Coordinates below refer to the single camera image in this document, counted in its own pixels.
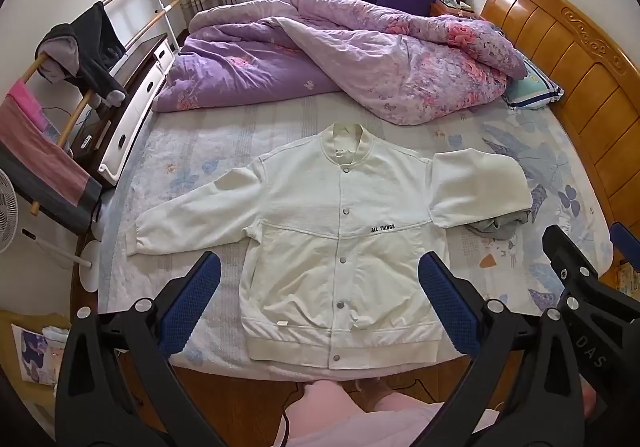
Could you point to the light blue pillow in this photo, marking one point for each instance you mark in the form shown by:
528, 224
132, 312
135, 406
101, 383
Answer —
532, 87

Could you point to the white button-up jacket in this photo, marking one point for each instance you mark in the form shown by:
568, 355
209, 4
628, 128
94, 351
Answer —
300, 227

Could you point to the black hoodie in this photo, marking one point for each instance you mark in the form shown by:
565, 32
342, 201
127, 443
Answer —
95, 52

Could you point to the purple floral bag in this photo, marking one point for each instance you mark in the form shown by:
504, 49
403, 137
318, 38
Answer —
35, 352

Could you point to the wooden headboard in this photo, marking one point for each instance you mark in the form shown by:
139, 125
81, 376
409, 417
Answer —
575, 57

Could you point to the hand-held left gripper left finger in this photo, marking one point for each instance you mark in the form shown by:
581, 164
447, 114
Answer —
192, 297

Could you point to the white round fan base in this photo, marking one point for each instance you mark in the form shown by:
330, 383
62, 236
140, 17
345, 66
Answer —
91, 267

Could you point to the bright pink cloth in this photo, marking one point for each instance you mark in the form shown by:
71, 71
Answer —
25, 102

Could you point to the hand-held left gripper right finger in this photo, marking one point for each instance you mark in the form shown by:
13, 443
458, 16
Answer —
445, 297

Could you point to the white drawer cabinet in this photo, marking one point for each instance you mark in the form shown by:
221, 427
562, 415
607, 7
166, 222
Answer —
135, 107

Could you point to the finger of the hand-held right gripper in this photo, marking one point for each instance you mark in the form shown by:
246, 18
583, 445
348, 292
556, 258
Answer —
627, 244
567, 254

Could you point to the bed with floral sheet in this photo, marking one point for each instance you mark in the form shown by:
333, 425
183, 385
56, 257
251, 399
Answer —
200, 137

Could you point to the purple floral quilt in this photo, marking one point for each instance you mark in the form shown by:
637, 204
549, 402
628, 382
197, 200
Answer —
360, 57

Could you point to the wooden nightstand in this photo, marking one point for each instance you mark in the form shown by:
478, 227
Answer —
457, 8

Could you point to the white standing fan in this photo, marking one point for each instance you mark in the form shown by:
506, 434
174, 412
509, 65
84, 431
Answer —
7, 212

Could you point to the dusty pink towel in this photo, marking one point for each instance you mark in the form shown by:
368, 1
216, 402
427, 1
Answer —
45, 157

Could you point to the person's pink clothing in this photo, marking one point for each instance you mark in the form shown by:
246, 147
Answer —
350, 417

